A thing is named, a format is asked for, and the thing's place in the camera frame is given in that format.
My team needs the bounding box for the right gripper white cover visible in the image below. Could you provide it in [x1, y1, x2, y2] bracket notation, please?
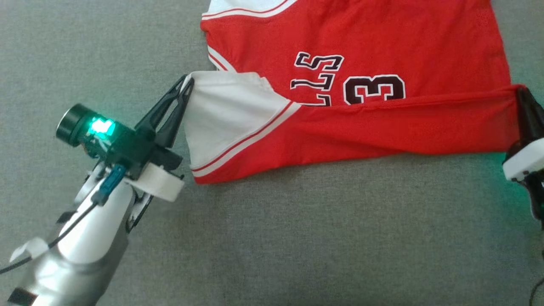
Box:
[502, 86, 544, 221]

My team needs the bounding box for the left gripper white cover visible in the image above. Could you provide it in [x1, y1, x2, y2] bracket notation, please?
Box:
[127, 75, 195, 203]

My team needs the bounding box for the red basketball jersey with print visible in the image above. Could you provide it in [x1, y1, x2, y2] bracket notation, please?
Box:
[183, 0, 525, 184]

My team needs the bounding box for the large grey sofa seat cushion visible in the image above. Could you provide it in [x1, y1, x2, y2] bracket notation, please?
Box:
[0, 0, 544, 306]

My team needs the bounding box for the black cable with blue plug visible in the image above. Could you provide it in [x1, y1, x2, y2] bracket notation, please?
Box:
[0, 165, 127, 275]

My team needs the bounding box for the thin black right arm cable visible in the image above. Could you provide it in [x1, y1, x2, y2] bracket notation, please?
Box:
[528, 276, 544, 306]

